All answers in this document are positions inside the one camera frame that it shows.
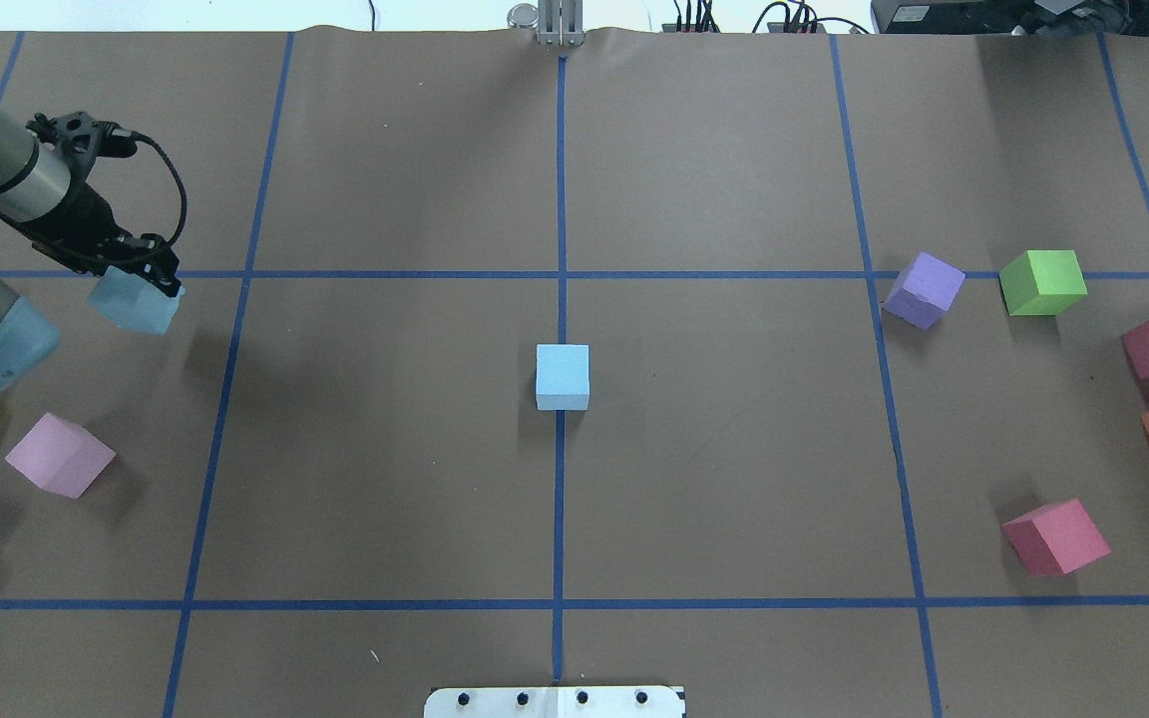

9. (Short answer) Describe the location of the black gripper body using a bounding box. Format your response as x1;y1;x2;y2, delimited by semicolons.
26;111;165;275

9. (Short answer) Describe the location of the light blue handled foam block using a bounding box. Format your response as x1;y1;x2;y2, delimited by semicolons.
535;343;591;412

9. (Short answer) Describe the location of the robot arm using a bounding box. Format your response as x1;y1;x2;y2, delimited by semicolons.
0;105;188;394

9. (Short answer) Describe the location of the pink lilac foam block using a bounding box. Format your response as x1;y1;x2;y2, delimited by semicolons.
5;414;116;500

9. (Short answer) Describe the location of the purple foam block near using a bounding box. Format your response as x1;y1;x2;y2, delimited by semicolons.
882;250;966;330

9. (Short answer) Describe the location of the green foam block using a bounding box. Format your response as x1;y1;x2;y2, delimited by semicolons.
998;249;1088;317

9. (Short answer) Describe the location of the red pink foam block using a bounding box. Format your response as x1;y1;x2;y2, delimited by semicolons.
1001;499;1111;576

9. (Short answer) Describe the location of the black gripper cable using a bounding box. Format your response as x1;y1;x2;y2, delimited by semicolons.
0;126;188;278

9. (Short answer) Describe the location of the aluminium frame post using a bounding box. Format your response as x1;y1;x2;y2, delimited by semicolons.
535;0;586;47

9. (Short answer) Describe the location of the white pedestal column base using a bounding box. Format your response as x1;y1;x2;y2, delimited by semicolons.
423;685;687;717

